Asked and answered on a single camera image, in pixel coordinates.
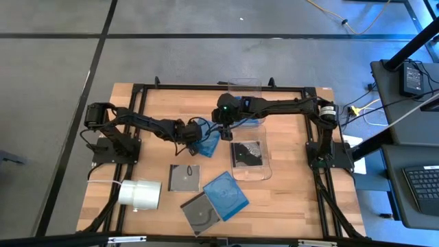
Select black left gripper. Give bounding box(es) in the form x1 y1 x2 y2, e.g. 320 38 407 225
176 120 210 147

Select black jewel case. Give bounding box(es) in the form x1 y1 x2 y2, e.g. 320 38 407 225
230 140 264 169
180 191 222 237
167 163 202 193

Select clear plastic bin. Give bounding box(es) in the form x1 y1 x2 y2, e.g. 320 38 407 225
228 125 274 182
228 78 263 128

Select white cylinder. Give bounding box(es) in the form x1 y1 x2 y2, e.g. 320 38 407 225
118 179 162 211

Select white paper sheet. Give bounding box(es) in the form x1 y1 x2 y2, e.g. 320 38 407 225
342 134 368 175

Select short black pole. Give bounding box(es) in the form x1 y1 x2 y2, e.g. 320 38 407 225
351 128 394 162

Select grey side desk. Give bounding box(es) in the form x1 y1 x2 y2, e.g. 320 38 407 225
370 59 439 147

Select grey desk with keyboard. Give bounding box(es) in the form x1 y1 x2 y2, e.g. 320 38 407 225
380 143 439 231

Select black power adapter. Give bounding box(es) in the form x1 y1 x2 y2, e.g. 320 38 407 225
399 61 425 99

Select grey furniture foot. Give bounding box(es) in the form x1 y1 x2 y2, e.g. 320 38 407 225
0 150 27 165

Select thick black pole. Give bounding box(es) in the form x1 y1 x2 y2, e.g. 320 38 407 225
383 16 439 72

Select black keyboard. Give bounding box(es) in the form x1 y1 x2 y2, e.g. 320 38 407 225
402 165 439 217

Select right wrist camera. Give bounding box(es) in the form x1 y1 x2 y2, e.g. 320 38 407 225
220 124 235 142

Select black metal table frame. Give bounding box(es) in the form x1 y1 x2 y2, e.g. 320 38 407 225
77 75 366 241

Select thin white cable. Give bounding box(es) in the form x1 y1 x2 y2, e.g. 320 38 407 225
86 179 123 186

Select silver bracket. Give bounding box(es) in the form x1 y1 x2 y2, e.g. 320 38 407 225
107 235 147 244
297 239 339 247

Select yellow plug with cable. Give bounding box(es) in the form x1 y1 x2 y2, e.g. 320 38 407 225
348 98 382 127

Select yellow extension cord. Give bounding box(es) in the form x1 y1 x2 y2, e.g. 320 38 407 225
305 0 392 36

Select black camera rail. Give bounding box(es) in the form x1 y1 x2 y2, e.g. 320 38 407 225
0 232 439 247

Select long white cable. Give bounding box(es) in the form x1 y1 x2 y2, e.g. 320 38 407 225
368 91 439 140

